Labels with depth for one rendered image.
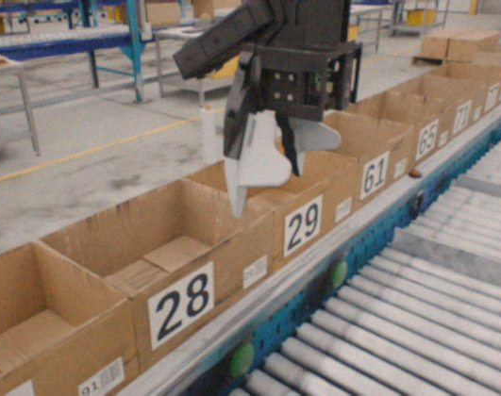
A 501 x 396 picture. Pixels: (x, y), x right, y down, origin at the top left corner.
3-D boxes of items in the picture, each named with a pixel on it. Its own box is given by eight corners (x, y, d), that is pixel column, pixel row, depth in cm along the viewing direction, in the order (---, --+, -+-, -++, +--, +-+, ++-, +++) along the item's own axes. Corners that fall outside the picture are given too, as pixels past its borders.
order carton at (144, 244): (141, 376, 86) (130, 297, 79) (47, 309, 103) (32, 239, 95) (273, 275, 114) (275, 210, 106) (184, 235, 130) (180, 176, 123)
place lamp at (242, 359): (234, 387, 98) (234, 359, 95) (229, 383, 99) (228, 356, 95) (256, 366, 103) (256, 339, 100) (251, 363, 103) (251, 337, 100)
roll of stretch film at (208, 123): (209, 158, 424) (208, 101, 402) (219, 161, 417) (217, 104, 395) (200, 162, 417) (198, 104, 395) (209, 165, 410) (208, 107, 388)
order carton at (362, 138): (352, 215, 141) (359, 159, 133) (270, 189, 157) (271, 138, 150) (408, 173, 168) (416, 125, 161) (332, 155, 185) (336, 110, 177)
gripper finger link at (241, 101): (228, 157, 39) (256, 49, 39) (213, 154, 40) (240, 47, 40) (256, 166, 44) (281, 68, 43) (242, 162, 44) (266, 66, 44)
